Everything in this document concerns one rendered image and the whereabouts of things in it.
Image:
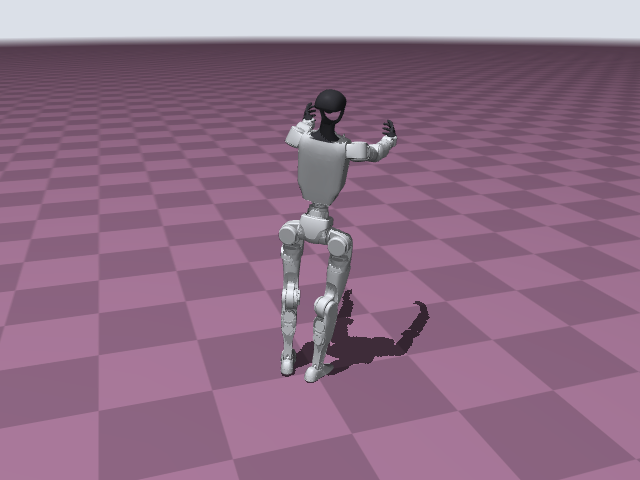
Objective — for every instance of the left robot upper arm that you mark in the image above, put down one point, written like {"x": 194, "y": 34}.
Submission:
{"x": 295, "y": 134}

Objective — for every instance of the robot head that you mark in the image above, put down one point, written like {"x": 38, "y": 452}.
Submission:
{"x": 329, "y": 101}

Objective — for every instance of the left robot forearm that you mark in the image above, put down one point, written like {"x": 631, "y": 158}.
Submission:
{"x": 308, "y": 122}

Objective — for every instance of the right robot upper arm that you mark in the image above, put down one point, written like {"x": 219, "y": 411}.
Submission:
{"x": 361, "y": 151}

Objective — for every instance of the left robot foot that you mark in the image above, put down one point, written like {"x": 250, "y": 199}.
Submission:
{"x": 288, "y": 365}

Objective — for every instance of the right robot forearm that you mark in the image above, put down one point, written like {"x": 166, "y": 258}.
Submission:
{"x": 386, "y": 144}

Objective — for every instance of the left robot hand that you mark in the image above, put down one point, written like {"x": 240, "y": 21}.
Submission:
{"x": 307, "y": 115}

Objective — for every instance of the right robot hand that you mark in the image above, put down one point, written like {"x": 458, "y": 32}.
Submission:
{"x": 391, "y": 130}

